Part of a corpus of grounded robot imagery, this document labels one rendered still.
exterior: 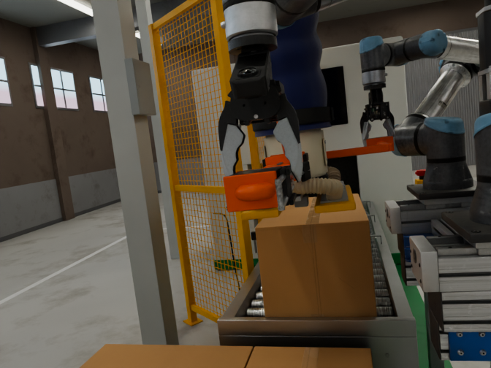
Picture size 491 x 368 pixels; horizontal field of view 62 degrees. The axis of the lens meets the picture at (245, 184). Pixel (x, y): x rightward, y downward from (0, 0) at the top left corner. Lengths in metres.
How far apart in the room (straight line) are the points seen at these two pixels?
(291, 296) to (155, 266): 1.09
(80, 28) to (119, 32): 6.71
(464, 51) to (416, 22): 9.80
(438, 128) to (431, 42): 0.26
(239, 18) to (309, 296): 1.14
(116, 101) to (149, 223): 0.71
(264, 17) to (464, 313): 0.73
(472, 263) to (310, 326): 0.74
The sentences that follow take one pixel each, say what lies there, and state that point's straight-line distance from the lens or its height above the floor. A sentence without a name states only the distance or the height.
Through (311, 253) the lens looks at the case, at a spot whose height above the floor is 0.84.
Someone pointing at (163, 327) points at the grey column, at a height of 0.24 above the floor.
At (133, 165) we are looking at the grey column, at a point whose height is 1.20.
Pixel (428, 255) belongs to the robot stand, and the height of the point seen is 0.98.
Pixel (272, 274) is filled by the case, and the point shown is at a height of 0.77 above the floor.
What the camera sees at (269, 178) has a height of 1.22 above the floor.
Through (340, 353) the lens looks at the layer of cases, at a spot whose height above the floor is 0.54.
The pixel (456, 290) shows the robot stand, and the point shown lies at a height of 0.91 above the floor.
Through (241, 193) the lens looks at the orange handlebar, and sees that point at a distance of 0.54.
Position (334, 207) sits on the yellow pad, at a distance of 1.02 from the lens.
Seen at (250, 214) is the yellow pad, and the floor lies 1.08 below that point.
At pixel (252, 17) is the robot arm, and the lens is 0.59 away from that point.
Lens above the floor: 1.27
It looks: 6 degrees down
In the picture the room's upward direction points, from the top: 7 degrees counter-clockwise
